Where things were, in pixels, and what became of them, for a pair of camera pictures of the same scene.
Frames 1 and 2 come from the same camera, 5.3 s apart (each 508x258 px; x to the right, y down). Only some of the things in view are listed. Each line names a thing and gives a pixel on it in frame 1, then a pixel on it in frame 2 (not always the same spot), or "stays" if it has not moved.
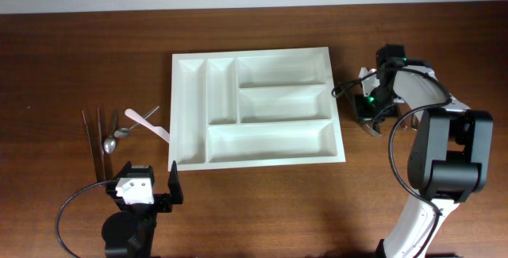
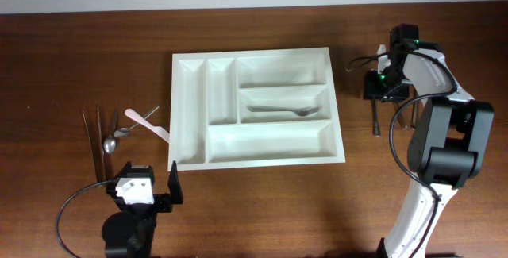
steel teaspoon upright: x=109 y=143 stays
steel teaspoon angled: x=123 y=132 stays
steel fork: x=367 y=123 → x=299 y=111
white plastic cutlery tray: x=234 y=109 stays
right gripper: x=362 y=113 → x=371 y=88
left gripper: x=164 y=200 stays
